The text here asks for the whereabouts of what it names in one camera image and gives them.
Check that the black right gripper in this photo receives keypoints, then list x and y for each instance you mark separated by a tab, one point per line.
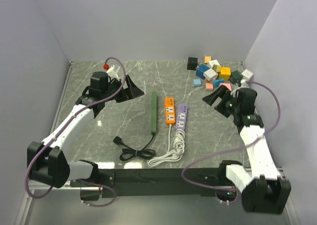
222	91

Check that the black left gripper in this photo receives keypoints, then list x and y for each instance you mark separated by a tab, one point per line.
132	91

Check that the green power strip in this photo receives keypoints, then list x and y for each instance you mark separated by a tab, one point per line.
154	106

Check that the yellow plug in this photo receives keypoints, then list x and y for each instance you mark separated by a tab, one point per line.
207	59
217	68

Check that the white plug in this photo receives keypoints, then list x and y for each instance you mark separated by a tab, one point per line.
210	75

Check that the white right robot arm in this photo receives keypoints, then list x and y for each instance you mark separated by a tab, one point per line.
263	190

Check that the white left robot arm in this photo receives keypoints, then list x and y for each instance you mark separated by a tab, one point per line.
46	161

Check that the pink plug cube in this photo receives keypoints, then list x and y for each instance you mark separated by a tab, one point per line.
226	85

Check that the teal plug cube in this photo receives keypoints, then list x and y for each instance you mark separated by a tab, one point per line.
217	82

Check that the dark green plug cube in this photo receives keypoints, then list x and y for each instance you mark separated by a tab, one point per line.
236	77

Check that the yellow plug cube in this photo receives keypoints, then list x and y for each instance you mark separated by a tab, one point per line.
225	73

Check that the white plug cube right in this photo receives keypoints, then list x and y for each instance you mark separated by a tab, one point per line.
247	75

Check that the white plug cube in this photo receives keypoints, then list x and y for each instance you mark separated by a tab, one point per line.
247	75
212	63

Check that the white plug cube back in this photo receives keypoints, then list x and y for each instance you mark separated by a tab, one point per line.
212	63

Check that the dark blue plug cube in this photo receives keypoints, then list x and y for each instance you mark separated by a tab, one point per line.
201	69

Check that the black plug cube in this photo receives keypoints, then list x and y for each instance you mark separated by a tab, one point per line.
192	63

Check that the orange power strip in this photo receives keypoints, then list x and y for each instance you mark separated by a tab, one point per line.
169	111

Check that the purple power strip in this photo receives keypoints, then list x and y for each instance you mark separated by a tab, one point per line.
181	116

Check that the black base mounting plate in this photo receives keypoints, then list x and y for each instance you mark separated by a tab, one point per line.
155	182

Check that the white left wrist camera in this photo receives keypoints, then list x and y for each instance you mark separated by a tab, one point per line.
112	71

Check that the white coiled cable purple strip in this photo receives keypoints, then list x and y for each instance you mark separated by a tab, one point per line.
179	143

